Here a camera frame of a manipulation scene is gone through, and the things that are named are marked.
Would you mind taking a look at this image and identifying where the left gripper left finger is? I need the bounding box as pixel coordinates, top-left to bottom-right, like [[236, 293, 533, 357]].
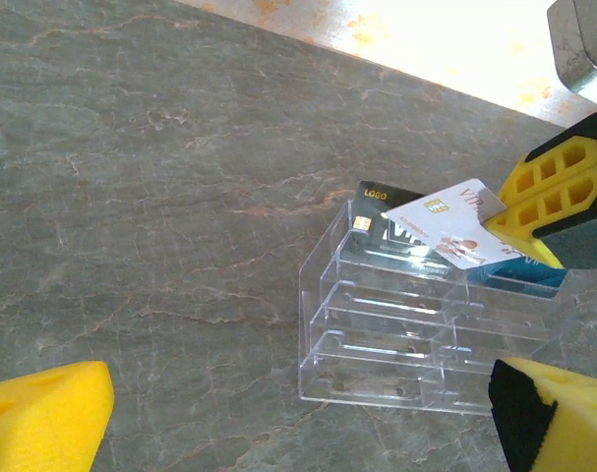
[[0, 360, 115, 472]]

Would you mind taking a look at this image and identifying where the blue VIP card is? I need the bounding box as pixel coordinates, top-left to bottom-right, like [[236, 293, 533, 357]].
[[462, 252, 569, 299]]

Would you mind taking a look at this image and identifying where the black VIP card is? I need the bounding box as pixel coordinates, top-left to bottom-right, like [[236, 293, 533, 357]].
[[350, 179, 455, 275]]

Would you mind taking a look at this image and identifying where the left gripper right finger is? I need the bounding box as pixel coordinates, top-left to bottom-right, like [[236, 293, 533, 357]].
[[488, 357, 597, 472]]

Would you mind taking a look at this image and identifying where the white card with red print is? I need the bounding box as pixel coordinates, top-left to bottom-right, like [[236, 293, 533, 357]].
[[385, 177, 526, 271]]

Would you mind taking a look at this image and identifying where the clear acrylic card holder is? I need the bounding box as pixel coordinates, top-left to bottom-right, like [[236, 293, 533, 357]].
[[297, 199, 574, 417]]

